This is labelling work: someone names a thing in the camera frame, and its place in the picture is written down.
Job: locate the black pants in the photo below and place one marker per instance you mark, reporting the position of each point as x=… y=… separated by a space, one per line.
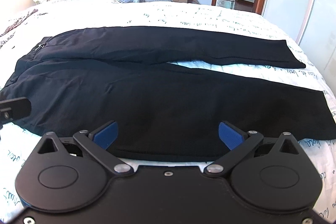
x=81 y=79

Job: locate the white script-print duvet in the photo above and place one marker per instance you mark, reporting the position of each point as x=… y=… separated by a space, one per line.
x=58 y=17

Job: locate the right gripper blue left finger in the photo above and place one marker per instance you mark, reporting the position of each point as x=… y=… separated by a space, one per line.
x=105 y=135

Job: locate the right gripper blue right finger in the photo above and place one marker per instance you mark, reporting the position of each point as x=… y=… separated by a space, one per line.
x=230 y=135

